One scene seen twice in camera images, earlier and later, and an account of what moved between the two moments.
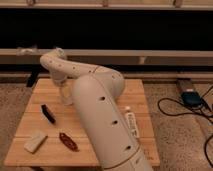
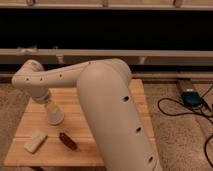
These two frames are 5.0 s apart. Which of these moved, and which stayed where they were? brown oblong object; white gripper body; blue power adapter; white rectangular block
Moved: white gripper body
Stayed: white rectangular block; blue power adapter; brown oblong object
